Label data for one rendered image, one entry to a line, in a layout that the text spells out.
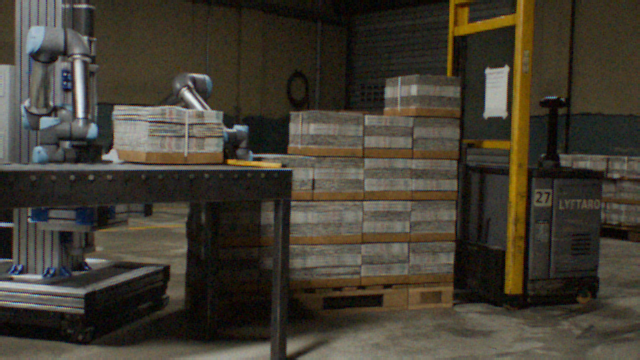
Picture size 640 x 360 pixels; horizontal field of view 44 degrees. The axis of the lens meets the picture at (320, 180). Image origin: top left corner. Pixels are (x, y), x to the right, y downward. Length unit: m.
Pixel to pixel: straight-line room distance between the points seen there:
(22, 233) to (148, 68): 7.39
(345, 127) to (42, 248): 1.62
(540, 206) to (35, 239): 2.70
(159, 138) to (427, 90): 1.69
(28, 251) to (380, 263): 1.80
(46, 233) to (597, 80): 7.94
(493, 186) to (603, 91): 5.78
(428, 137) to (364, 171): 0.42
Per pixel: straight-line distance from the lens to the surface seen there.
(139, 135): 3.34
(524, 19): 4.54
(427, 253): 4.45
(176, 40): 11.56
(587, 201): 4.86
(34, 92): 3.63
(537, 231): 4.65
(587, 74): 10.68
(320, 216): 4.12
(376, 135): 4.24
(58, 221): 3.80
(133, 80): 11.17
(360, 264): 4.25
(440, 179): 4.44
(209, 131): 3.42
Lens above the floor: 0.93
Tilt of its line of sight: 3 degrees down
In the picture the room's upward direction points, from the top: 2 degrees clockwise
